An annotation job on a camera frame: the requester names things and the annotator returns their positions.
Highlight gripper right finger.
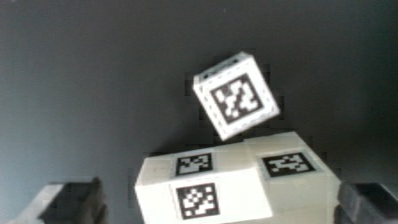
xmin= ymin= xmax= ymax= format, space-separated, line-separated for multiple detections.
xmin=334 ymin=182 xmax=398 ymax=224

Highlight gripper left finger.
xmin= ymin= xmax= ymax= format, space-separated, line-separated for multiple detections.
xmin=16 ymin=178 xmax=107 ymax=224

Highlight white chair leg block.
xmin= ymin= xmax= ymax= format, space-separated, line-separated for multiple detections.
xmin=243 ymin=132 xmax=341 ymax=224

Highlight small white tagged cube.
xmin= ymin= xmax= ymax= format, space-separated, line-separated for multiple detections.
xmin=192 ymin=52 xmax=281 ymax=140

